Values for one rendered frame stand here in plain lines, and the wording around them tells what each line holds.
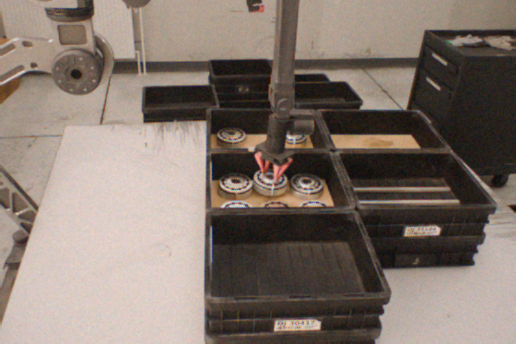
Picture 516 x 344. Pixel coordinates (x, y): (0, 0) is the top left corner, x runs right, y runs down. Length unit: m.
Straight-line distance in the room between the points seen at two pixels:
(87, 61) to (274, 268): 0.80
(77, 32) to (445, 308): 1.29
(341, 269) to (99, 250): 0.70
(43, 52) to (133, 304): 0.82
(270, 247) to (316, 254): 0.12
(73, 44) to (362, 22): 3.60
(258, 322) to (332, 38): 3.89
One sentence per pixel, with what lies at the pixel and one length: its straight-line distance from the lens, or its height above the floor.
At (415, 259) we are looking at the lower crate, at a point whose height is 0.74.
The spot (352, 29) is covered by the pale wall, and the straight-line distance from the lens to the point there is 4.81.
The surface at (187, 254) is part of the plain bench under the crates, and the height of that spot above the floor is 0.70.
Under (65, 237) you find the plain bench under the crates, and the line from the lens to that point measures 1.59.
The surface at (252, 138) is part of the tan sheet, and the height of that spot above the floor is 0.83.
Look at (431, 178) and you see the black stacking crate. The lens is 1.71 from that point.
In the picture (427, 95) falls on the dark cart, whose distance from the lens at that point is 3.10.
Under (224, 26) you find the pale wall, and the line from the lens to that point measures 4.49.
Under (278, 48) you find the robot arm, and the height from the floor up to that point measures 1.29.
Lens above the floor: 1.70
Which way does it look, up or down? 31 degrees down
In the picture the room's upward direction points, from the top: 4 degrees clockwise
